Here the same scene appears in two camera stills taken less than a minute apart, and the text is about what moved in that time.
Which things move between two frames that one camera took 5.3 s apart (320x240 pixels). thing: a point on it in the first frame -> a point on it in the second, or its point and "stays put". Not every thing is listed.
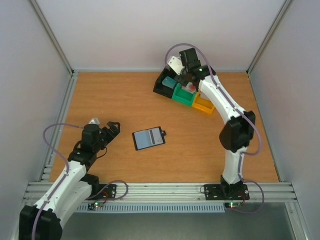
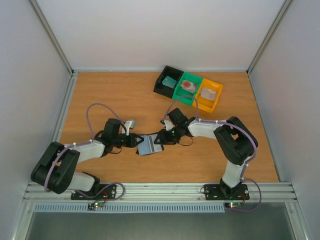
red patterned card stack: [189, 87] stays put
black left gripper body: [101, 144] -> [128, 143]
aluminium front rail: [158, 192] stays put
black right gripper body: [182, 77] -> [166, 136]
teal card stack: [169, 82] stays put
